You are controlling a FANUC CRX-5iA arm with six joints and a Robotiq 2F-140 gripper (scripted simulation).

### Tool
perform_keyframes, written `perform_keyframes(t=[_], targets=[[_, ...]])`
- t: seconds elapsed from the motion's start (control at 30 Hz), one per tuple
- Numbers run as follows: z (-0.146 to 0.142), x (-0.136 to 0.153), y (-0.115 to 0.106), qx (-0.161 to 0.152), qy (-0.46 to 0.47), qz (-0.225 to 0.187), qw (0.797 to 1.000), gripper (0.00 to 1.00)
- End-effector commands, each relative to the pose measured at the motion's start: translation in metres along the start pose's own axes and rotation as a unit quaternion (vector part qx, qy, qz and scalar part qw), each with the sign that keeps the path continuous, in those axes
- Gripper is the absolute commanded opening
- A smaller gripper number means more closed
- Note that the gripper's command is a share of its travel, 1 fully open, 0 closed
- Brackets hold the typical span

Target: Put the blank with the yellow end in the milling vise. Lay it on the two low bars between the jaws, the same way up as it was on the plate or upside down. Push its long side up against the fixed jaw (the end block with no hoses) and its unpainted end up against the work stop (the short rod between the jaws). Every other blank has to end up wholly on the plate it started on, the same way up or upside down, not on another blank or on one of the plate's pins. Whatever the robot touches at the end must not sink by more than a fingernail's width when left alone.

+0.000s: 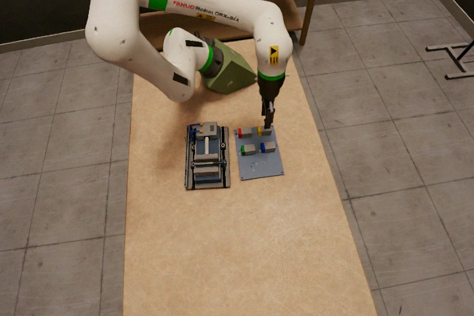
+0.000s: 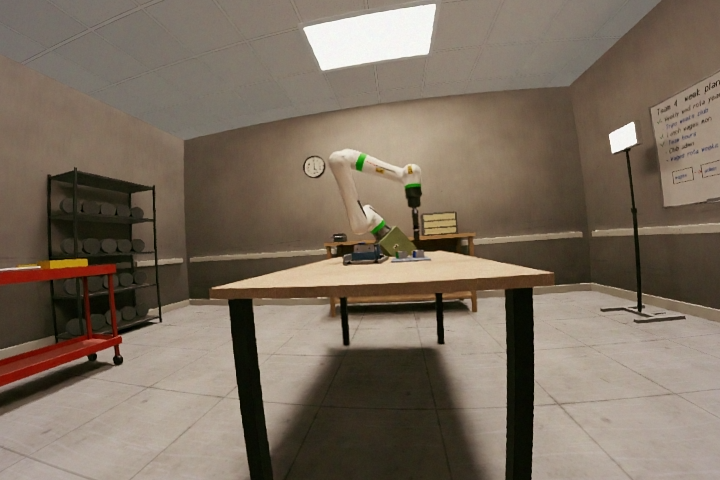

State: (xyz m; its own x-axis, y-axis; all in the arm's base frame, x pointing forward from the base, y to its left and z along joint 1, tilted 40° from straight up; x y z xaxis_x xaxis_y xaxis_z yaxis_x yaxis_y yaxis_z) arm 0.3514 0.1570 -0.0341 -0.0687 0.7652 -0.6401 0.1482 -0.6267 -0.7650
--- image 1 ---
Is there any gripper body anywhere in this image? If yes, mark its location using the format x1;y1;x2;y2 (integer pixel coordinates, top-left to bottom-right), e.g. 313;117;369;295
259;88;280;105

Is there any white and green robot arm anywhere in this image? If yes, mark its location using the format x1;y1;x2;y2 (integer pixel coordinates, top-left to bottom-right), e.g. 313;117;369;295
86;0;293;103

